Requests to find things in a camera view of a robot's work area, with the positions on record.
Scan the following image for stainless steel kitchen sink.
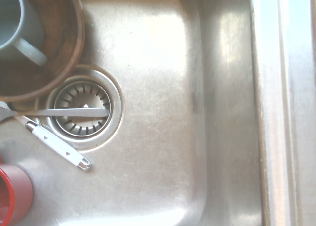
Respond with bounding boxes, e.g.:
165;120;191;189
0;0;316;226

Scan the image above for metal sink drain strainer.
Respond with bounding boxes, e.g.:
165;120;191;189
37;65;124;152

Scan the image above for plain metal cutlery piece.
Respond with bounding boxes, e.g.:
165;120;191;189
0;106;111;122

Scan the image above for brown wooden bowl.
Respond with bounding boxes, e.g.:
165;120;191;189
0;0;86;103

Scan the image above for grey-blue ceramic mug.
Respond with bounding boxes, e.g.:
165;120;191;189
0;0;48;66

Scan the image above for red cup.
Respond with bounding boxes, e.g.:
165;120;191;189
0;156;34;226

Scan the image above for white-handled riveted cutlery piece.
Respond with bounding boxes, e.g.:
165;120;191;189
25;121;92;173

